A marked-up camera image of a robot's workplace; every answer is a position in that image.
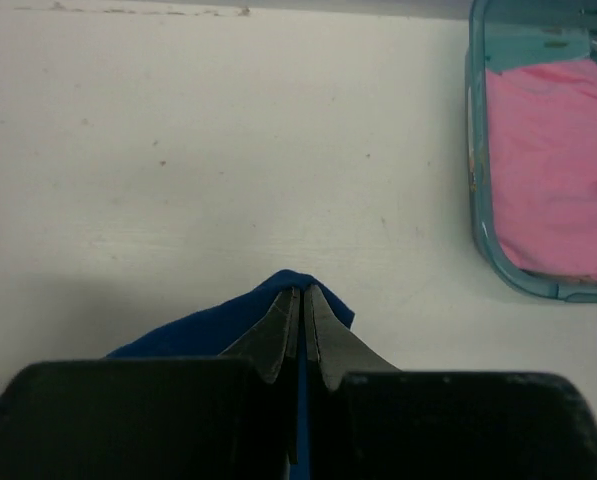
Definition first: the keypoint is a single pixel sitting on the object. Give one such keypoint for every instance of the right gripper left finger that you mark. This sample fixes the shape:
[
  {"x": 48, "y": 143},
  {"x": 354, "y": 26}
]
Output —
[{"x": 230, "y": 416}]

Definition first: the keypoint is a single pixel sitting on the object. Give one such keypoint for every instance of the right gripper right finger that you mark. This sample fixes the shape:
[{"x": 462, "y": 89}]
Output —
[{"x": 371, "y": 420}]

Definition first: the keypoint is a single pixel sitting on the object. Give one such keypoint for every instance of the navy blue t-shirt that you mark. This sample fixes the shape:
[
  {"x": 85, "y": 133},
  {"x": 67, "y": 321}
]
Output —
[{"x": 210, "y": 331}]

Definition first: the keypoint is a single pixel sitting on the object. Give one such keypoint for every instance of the pink t-shirt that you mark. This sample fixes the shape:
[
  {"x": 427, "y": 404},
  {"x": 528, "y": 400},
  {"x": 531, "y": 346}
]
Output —
[{"x": 542, "y": 134}]

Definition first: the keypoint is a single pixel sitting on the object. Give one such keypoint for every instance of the teal plastic basket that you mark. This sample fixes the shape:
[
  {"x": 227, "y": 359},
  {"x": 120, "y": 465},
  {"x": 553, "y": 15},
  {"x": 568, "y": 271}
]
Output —
[{"x": 505, "y": 35}]

